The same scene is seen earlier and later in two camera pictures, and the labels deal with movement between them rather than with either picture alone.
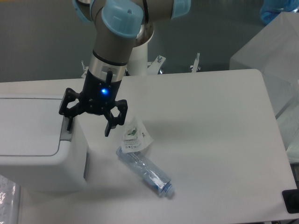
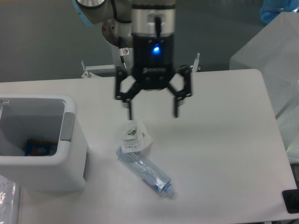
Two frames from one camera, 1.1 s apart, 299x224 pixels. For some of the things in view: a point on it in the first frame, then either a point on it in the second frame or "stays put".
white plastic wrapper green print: [135, 136] stays put
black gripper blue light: [98, 95] -> [153, 63]
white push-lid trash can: [37, 150] stays put
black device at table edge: [291, 199] stays put
